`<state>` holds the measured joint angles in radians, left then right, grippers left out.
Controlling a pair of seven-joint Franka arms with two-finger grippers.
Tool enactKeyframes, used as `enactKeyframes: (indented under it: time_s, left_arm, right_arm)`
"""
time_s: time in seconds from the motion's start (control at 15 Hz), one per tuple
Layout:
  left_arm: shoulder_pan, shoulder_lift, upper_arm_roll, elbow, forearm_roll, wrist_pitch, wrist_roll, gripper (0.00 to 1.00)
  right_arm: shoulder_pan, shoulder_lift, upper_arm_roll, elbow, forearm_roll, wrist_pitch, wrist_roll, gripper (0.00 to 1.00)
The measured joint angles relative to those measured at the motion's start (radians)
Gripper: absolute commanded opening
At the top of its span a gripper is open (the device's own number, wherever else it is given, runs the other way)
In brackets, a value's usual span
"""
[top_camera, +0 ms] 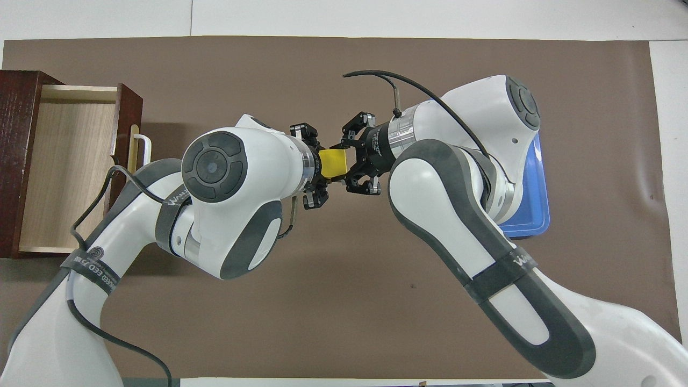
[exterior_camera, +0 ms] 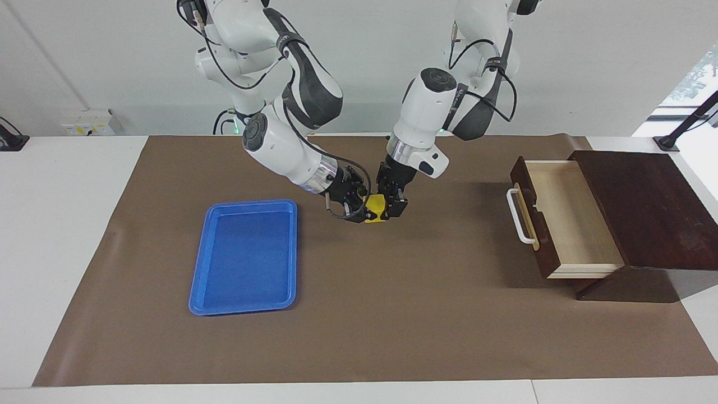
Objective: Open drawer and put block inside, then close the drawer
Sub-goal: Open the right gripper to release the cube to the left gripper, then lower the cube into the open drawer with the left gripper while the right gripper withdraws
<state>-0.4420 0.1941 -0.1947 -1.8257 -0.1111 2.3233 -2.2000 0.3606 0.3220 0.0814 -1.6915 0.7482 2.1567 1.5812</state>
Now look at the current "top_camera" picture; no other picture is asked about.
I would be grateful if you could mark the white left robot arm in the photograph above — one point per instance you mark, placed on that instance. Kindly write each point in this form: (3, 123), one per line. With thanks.
(231, 204)

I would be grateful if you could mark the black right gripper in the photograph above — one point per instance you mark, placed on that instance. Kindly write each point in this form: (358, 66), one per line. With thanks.
(373, 150)

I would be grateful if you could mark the yellow cube block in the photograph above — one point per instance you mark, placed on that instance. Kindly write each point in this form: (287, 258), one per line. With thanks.
(333, 164)

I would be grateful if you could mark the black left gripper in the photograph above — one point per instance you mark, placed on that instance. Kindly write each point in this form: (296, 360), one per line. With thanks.
(317, 164)

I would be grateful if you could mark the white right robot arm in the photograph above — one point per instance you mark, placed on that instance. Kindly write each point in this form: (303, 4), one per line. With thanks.
(473, 226)

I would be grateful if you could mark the dark brown wooden cabinet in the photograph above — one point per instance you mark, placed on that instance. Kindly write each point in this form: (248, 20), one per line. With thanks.
(16, 161)

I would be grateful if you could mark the blue plastic tray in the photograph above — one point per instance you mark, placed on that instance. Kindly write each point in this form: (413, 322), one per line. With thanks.
(529, 215)

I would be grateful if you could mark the brown paper table mat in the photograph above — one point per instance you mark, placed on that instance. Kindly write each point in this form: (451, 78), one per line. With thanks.
(349, 301)

